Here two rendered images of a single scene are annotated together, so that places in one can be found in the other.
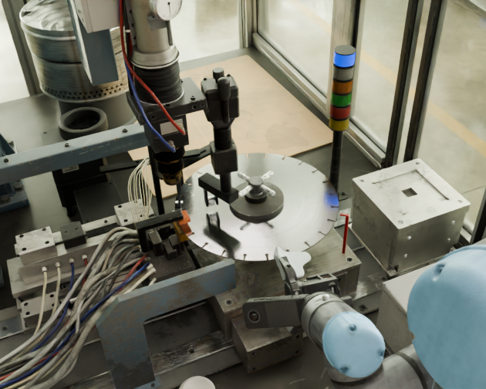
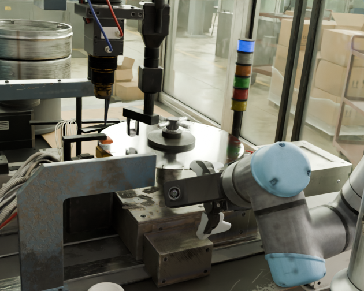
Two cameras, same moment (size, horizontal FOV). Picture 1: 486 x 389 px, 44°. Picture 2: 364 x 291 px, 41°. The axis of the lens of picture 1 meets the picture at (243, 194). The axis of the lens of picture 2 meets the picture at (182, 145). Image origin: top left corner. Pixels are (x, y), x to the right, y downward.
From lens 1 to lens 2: 0.44 m
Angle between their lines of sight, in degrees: 21
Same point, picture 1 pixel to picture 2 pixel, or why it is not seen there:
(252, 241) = (169, 159)
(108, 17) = not seen: outside the picture
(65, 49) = (11, 46)
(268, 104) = not seen: hidden behind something
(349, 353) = (279, 165)
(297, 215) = (208, 149)
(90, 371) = not seen: outside the picture
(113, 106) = (41, 108)
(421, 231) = (312, 183)
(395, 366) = (316, 209)
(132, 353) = (46, 240)
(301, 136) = not seen: hidden behind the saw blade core
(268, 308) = (189, 184)
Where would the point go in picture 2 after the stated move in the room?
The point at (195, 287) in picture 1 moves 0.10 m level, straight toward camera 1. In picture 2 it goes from (118, 172) to (124, 197)
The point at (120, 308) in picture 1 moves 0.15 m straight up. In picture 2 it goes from (44, 175) to (43, 86)
